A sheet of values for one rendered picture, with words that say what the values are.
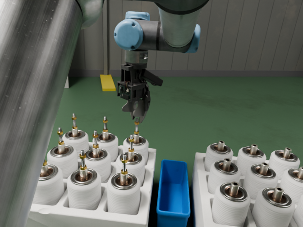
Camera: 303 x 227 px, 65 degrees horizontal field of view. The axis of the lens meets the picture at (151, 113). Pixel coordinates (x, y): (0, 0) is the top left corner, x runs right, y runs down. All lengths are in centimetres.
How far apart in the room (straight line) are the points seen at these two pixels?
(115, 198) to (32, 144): 53
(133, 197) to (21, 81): 56
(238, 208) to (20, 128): 62
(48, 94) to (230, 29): 301
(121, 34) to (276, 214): 61
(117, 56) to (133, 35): 213
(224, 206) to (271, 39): 297
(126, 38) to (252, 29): 277
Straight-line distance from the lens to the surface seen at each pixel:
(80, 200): 74
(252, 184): 85
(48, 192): 77
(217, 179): 81
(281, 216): 76
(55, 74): 21
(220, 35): 310
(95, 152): 82
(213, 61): 312
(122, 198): 70
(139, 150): 88
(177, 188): 110
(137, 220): 71
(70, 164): 85
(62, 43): 22
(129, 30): 63
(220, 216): 75
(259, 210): 77
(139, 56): 76
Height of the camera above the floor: 70
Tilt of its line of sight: 23 degrees down
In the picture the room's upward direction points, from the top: 4 degrees clockwise
